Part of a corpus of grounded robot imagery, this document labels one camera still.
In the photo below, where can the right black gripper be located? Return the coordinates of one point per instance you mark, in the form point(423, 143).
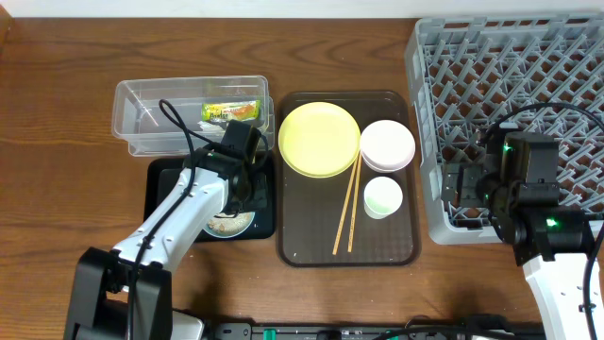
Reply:
point(455, 184)

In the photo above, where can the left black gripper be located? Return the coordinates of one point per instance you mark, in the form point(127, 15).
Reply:
point(255, 190)

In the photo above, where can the green snack wrapper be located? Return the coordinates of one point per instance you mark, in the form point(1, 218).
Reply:
point(239, 111)

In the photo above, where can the yellow round plate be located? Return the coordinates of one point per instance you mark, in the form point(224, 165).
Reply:
point(319, 140)

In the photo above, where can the white cup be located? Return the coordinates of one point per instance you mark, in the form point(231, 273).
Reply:
point(382, 196)

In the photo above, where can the pile of rice grains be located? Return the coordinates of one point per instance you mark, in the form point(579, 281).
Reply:
point(231, 224)

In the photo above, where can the light blue bowl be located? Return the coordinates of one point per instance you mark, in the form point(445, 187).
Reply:
point(231, 226)

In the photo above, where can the pink white bowl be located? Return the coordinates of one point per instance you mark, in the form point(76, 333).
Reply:
point(387, 146)

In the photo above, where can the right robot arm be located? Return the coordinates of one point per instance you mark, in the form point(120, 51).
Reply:
point(517, 185)

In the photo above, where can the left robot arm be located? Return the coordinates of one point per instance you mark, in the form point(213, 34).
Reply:
point(126, 293)

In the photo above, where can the grey dishwasher rack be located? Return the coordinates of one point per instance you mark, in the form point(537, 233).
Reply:
point(541, 73)

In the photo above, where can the clear plastic bin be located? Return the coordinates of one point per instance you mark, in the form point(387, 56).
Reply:
point(152, 131)

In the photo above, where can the black plastic tray bin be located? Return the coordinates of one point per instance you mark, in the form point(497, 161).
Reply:
point(162, 175)

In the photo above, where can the dark brown serving tray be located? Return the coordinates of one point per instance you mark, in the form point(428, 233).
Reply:
point(310, 208)

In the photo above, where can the right wooden chopstick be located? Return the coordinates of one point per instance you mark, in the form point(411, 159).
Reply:
point(354, 194)

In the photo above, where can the wooden chopstick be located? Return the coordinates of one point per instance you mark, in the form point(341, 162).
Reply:
point(345, 206)
point(354, 194)

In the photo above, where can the left wooden chopstick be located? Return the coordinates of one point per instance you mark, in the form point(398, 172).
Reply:
point(345, 206)

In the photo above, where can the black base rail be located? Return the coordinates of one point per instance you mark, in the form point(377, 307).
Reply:
point(246, 331)

